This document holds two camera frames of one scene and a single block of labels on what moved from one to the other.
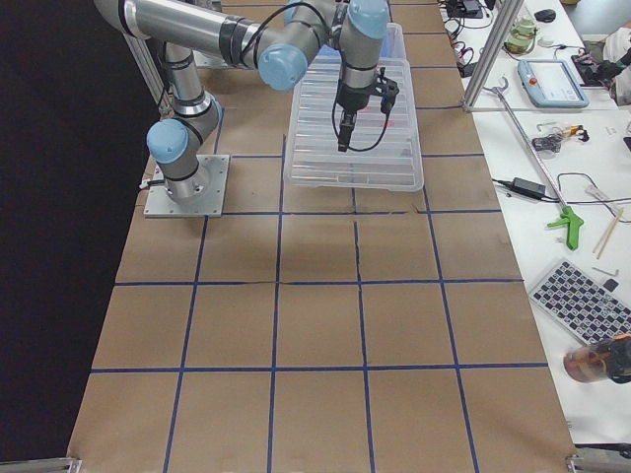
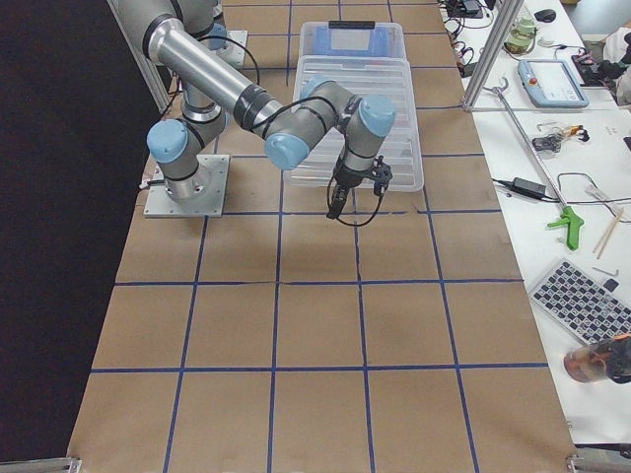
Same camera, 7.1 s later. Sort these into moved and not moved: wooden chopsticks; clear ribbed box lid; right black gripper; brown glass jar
Moved: right black gripper
Not moved: clear ribbed box lid; wooden chopsticks; brown glass jar
